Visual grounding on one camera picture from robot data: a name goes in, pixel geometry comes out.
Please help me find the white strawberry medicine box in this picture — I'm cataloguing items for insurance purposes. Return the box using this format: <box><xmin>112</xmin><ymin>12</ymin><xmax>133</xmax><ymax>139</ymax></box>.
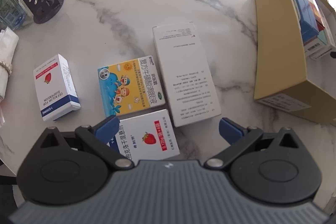
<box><xmin>33</xmin><ymin>54</ymin><xmax>81</xmax><ymax>122</ymax></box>

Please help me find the small white blue medicine box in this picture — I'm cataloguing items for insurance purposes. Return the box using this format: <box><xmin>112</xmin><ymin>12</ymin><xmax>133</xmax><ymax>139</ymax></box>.
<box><xmin>106</xmin><ymin>109</ymin><xmax>180</xmax><ymax>164</ymax></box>

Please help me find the white grey slim box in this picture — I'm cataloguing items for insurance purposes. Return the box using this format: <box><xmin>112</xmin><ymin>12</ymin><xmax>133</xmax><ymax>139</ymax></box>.
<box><xmin>153</xmin><ymin>22</ymin><xmax>222</xmax><ymax>127</ymax></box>

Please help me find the yellow orange cartoon box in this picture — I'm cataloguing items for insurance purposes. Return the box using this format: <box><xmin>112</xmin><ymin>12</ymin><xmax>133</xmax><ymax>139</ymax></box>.
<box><xmin>97</xmin><ymin>55</ymin><xmax>166</xmax><ymax>117</ymax></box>

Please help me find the blue mask box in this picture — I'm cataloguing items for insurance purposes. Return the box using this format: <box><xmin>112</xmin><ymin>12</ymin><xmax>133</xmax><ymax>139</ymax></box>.
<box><xmin>295</xmin><ymin>0</ymin><xmax>319</xmax><ymax>43</ymax></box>

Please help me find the red white bandage box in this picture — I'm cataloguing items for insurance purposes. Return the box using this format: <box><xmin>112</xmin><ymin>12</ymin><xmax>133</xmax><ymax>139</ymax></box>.
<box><xmin>308</xmin><ymin>0</ymin><xmax>325</xmax><ymax>31</ymax></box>

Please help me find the white blue tooth medicine box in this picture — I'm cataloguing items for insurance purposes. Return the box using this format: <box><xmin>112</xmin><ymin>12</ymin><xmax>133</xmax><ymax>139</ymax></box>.
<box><xmin>305</xmin><ymin>41</ymin><xmax>335</xmax><ymax>60</ymax></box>

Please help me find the teal white bear medicine box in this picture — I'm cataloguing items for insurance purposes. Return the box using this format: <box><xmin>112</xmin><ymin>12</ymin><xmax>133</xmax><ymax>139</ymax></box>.
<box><xmin>317</xmin><ymin>29</ymin><xmax>331</xmax><ymax>48</ymax></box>

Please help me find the tan cardboard shoe box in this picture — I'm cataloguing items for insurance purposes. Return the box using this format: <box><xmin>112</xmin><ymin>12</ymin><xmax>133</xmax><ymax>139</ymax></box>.
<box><xmin>254</xmin><ymin>0</ymin><xmax>335</xmax><ymax>124</ymax></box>

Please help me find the rolled white cloth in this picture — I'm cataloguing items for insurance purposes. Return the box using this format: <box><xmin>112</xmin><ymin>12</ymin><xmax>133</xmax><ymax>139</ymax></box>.
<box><xmin>0</xmin><ymin>27</ymin><xmax>19</xmax><ymax>101</ymax></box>

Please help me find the clear plastic water bottle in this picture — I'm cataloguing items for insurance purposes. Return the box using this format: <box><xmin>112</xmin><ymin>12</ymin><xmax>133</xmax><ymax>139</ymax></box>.
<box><xmin>0</xmin><ymin>0</ymin><xmax>26</xmax><ymax>30</ymax></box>

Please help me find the black metal phone stand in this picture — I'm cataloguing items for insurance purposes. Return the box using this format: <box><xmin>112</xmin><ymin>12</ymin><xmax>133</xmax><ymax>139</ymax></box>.
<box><xmin>23</xmin><ymin>0</ymin><xmax>64</xmax><ymax>24</ymax></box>

